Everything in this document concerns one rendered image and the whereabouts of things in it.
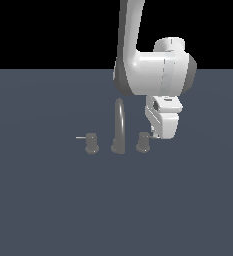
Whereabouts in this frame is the grey faucet handle with lever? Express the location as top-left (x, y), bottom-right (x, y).
top-left (75, 132), bottom-right (101, 155)
top-left (135, 131), bottom-right (155, 154)

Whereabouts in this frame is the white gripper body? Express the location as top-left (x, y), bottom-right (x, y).
top-left (144, 95), bottom-right (184, 140)

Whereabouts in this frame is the grey curved faucet spout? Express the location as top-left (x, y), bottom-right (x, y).
top-left (110, 97), bottom-right (127, 155)

